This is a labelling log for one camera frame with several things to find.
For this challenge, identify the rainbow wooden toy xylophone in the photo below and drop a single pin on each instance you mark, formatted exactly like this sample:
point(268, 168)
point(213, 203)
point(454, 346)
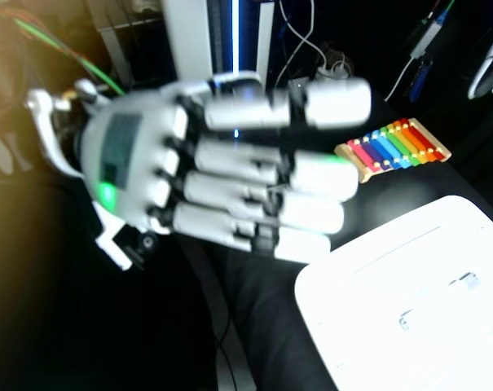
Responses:
point(393, 148)

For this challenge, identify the white column with blue light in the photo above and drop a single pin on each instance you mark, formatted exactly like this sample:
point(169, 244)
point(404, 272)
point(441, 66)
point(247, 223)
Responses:
point(189, 32)

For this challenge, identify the black table cloth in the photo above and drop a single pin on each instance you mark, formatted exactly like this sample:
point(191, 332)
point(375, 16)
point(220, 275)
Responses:
point(278, 326)

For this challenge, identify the white power strip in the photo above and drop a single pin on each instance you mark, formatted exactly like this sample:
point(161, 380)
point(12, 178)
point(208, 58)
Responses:
point(335, 73)

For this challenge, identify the grey white adapter box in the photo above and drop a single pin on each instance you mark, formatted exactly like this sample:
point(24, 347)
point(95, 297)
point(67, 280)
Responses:
point(424, 38)

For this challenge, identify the grey metal frame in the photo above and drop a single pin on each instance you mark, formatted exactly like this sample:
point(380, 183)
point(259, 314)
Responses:
point(113, 45)

